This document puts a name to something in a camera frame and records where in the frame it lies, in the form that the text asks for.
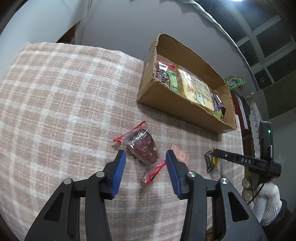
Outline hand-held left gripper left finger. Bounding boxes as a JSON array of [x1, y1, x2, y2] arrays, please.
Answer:
[[24, 149, 127, 241]]

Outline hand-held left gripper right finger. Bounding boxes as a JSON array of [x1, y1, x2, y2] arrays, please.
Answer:
[[166, 150, 270, 241]]

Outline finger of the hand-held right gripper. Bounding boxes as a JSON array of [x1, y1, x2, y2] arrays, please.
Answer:
[[213, 149, 271, 168]]

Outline small dark candy packet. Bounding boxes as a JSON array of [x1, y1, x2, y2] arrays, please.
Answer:
[[204, 149, 215, 173]]

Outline red date snack packet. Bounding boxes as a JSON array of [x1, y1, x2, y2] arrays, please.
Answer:
[[113, 121, 166, 184]]

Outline brown chocolate bar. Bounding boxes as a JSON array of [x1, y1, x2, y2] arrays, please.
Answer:
[[211, 91, 224, 110]]

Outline cardboard box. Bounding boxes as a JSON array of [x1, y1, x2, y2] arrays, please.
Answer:
[[137, 33, 237, 134]]

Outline bread loaf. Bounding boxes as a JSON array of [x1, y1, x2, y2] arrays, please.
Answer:
[[177, 68, 214, 112]]

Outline green snack packet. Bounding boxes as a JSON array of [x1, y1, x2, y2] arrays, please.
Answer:
[[168, 71, 180, 94]]

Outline red black snack packet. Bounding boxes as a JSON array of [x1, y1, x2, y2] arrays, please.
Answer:
[[153, 60, 175, 82]]

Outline person's right forearm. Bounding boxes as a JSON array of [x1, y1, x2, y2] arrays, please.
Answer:
[[260, 199, 296, 241]]

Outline person's right hand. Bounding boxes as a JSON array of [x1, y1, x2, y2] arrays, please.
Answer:
[[242, 178, 283, 226]]

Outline white lace cloth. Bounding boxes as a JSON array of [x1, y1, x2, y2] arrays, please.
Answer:
[[248, 101, 261, 158]]

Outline small pink packet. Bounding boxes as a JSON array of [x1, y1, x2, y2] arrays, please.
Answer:
[[171, 144, 189, 163]]

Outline red storage box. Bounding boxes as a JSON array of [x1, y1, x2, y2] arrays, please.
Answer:
[[231, 92, 250, 130]]

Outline green printed carton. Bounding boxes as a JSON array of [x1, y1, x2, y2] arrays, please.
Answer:
[[225, 75, 245, 90]]

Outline pink checkered tablecloth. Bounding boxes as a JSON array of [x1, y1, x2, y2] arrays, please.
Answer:
[[0, 42, 245, 241]]

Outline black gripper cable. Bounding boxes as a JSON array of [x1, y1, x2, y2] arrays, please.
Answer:
[[248, 179, 267, 205]]

